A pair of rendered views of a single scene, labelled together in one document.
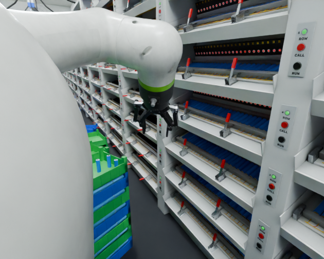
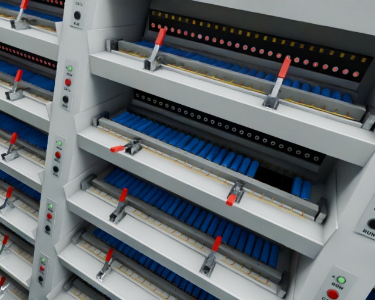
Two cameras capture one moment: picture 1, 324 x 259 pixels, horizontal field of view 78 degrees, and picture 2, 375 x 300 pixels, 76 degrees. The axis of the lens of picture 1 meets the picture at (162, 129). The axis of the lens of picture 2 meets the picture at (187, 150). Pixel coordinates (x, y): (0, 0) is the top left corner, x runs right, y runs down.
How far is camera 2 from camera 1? 0.26 m
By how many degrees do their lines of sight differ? 40
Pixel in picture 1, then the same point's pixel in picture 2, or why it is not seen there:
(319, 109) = (82, 143)
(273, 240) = (52, 269)
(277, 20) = (52, 46)
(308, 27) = (72, 65)
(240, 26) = (20, 37)
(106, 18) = not seen: outside the picture
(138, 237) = not seen: outside the picture
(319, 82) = (83, 119)
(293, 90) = (64, 121)
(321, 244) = (88, 263)
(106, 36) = not seen: outside the picture
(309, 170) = (79, 198)
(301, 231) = (75, 255)
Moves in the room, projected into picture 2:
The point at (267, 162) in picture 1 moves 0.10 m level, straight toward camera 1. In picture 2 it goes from (46, 191) to (28, 210)
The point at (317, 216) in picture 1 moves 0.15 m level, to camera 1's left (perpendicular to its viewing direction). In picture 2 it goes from (91, 237) to (37, 248)
